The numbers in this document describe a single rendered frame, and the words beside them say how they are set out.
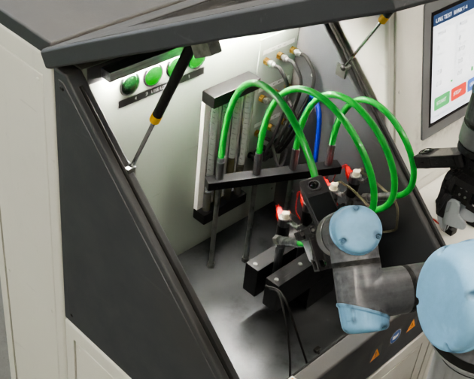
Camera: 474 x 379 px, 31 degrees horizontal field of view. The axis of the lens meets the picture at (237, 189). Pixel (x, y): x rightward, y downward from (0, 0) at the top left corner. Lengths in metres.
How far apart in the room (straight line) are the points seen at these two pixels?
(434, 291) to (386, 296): 0.36
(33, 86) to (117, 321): 0.51
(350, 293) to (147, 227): 0.44
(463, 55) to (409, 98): 0.22
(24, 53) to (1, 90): 0.16
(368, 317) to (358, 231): 0.13
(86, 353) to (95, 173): 0.55
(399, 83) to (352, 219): 0.78
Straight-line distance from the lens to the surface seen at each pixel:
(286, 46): 2.04
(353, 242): 1.29
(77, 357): 2.09
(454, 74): 2.21
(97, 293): 1.84
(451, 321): 0.95
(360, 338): 1.84
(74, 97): 1.60
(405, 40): 2.01
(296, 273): 1.90
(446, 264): 0.95
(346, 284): 1.32
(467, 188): 1.61
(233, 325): 1.98
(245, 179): 1.94
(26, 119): 1.79
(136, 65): 1.66
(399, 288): 1.33
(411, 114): 2.10
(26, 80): 1.73
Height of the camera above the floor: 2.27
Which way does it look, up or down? 38 degrees down
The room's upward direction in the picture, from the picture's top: 6 degrees clockwise
